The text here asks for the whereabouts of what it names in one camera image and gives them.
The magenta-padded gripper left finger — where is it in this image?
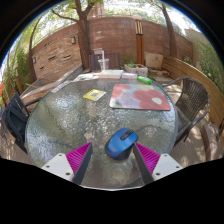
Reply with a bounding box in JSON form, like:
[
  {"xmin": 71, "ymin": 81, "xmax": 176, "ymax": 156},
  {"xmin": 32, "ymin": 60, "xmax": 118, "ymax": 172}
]
[{"xmin": 40, "ymin": 142, "xmax": 94, "ymax": 186}]

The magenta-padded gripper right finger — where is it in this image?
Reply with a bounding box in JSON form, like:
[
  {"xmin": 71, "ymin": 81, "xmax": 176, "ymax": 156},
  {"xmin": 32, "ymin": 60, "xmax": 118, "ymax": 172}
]
[{"xmin": 132, "ymin": 142, "xmax": 184, "ymax": 186}]

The blue computer mouse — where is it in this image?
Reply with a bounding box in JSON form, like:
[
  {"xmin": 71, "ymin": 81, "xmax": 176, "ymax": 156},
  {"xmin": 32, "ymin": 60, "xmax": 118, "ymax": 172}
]
[{"xmin": 105, "ymin": 127, "xmax": 139, "ymax": 160}]

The floral print mouse pad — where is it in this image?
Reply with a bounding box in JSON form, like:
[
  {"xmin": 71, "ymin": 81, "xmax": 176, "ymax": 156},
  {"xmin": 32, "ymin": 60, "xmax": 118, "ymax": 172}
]
[{"xmin": 109, "ymin": 83, "xmax": 172, "ymax": 112}]

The black metal chair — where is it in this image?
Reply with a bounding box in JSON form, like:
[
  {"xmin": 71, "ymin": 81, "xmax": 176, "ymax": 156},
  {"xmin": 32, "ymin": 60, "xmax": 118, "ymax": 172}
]
[{"xmin": 0, "ymin": 92, "xmax": 40, "ymax": 154}]

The brown wicker chair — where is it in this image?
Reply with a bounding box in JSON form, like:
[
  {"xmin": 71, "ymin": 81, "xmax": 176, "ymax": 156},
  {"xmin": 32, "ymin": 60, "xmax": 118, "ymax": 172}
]
[{"xmin": 162, "ymin": 76, "xmax": 211, "ymax": 148}]

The yellow square card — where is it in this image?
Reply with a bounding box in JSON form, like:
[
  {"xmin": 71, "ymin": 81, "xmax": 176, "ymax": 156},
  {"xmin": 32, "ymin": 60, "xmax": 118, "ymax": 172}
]
[{"xmin": 82, "ymin": 88, "xmax": 107, "ymax": 102}]

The white label strip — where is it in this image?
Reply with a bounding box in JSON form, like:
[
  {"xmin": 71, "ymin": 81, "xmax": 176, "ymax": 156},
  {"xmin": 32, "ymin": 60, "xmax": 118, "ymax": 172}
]
[{"xmin": 50, "ymin": 79, "xmax": 73, "ymax": 94}]

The stone raised bed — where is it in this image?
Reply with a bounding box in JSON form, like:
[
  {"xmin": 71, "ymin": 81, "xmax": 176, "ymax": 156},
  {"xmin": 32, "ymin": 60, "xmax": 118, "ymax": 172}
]
[{"xmin": 19, "ymin": 64, "xmax": 84, "ymax": 101}]

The green packet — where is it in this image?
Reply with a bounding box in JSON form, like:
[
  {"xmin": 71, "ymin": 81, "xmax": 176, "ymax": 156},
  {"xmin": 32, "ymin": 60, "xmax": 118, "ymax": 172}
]
[{"xmin": 136, "ymin": 75, "xmax": 153, "ymax": 85}]

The curved wooden slat fence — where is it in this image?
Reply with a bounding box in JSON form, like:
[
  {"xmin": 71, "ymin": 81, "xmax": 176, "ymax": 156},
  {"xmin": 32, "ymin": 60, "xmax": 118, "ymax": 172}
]
[{"xmin": 162, "ymin": 55, "xmax": 224, "ymax": 128}]

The small white book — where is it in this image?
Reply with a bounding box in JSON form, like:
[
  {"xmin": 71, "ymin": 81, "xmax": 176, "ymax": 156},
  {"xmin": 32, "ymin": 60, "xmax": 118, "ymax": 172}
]
[{"xmin": 121, "ymin": 72, "xmax": 138, "ymax": 80}]

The concrete planter with plant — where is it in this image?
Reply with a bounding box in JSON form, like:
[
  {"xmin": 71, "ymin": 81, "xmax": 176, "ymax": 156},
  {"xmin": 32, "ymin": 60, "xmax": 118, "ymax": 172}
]
[{"xmin": 123, "ymin": 62, "xmax": 149, "ymax": 78}]

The beige stone block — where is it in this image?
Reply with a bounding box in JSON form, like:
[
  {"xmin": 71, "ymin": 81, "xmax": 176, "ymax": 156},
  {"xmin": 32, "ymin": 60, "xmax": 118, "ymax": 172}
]
[{"xmin": 144, "ymin": 52, "xmax": 165, "ymax": 70}]

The clear plastic cup with straw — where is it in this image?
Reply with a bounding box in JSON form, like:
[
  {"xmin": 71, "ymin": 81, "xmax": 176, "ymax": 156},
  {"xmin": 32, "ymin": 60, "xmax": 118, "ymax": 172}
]
[{"xmin": 97, "ymin": 49, "xmax": 110, "ymax": 72}]

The dark wooden slatted chair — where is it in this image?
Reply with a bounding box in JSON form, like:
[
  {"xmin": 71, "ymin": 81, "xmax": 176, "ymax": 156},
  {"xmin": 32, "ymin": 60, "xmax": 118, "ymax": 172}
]
[{"xmin": 88, "ymin": 52, "xmax": 123, "ymax": 72}]

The forked tree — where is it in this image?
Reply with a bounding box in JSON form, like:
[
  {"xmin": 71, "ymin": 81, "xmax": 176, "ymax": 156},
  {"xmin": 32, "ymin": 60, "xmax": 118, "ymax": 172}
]
[{"xmin": 49, "ymin": 0, "xmax": 101, "ymax": 70}]

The slender tree trunk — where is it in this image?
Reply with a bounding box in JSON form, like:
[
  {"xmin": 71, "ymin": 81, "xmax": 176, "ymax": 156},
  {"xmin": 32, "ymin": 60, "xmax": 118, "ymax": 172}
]
[{"xmin": 159, "ymin": 3, "xmax": 179, "ymax": 58}]

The wooden lamp post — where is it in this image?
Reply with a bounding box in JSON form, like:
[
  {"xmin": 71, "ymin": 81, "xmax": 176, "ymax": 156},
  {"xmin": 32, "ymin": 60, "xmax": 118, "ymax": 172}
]
[{"xmin": 132, "ymin": 14, "xmax": 145, "ymax": 66}]

